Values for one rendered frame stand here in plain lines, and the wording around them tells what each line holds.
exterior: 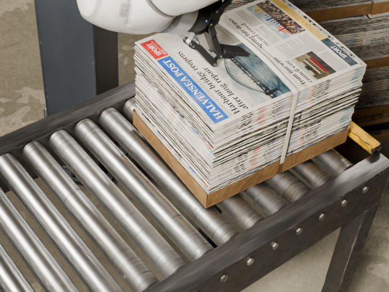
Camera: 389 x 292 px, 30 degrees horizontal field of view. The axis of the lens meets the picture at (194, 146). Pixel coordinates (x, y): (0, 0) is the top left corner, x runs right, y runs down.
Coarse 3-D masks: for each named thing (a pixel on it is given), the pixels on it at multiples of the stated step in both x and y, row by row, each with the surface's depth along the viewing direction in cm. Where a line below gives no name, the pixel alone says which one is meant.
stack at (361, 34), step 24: (240, 0) 213; (288, 0) 219; (312, 0) 222; (336, 0) 224; (360, 0) 227; (384, 0) 231; (336, 24) 231; (360, 24) 235; (384, 24) 237; (360, 48) 243; (384, 48) 246; (384, 72) 254; (360, 96) 260; (384, 96) 264; (360, 120) 267; (384, 120) 272
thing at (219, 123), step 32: (160, 64) 139; (192, 64) 140; (224, 64) 141; (160, 96) 144; (192, 96) 134; (224, 96) 134; (256, 96) 135; (160, 128) 150; (192, 128) 137; (224, 128) 130; (256, 128) 136; (192, 160) 143; (224, 160) 137; (256, 160) 145
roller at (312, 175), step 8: (312, 160) 157; (296, 168) 156; (304, 168) 155; (312, 168) 155; (320, 168) 155; (296, 176) 157; (304, 176) 155; (312, 176) 154; (320, 176) 153; (328, 176) 153; (312, 184) 154; (320, 184) 152
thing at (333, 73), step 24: (264, 0) 158; (240, 24) 151; (264, 24) 151; (288, 24) 151; (312, 24) 152; (264, 48) 146; (288, 48) 146; (312, 48) 146; (336, 48) 147; (312, 72) 141; (336, 72) 141; (360, 72) 145; (312, 96) 141; (336, 96) 146; (312, 120) 146; (336, 120) 152; (312, 144) 153
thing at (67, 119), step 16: (96, 96) 167; (112, 96) 167; (128, 96) 168; (64, 112) 163; (80, 112) 163; (96, 112) 163; (32, 128) 158; (48, 128) 159; (64, 128) 160; (0, 144) 154; (16, 144) 155; (48, 144) 160; (80, 144) 166; (32, 176) 163
